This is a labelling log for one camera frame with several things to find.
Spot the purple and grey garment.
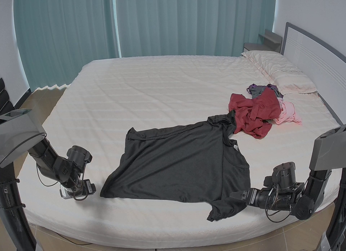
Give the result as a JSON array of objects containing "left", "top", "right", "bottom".
[{"left": 246, "top": 83, "right": 284, "bottom": 100}]

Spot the pink garment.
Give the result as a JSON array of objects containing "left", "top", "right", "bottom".
[{"left": 273, "top": 101, "right": 303, "bottom": 126}]

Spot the blue-green curtain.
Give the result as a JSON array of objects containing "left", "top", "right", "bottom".
[
  {"left": 14, "top": 0, "right": 121, "bottom": 89},
  {"left": 111, "top": 0, "right": 277, "bottom": 57}
]

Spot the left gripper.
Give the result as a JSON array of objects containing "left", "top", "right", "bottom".
[{"left": 59, "top": 179, "right": 97, "bottom": 202}]

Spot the dark red garment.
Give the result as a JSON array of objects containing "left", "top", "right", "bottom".
[{"left": 228, "top": 88, "right": 282, "bottom": 139}]

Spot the bed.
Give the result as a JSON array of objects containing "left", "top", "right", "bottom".
[{"left": 16, "top": 22, "right": 346, "bottom": 248}]

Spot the cream pillow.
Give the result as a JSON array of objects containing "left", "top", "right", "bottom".
[{"left": 241, "top": 50, "right": 318, "bottom": 95}]

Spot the grey bedside table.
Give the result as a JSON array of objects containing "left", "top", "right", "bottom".
[{"left": 244, "top": 29, "right": 283, "bottom": 54}]

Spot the black T-shirt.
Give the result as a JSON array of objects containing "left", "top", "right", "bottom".
[{"left": 100, "top": 115, "right": 251, "bottom": 222}]

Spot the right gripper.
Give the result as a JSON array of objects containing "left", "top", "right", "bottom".
[{"left": 245, "top": 187, "right": 272, "bottom": 209}]

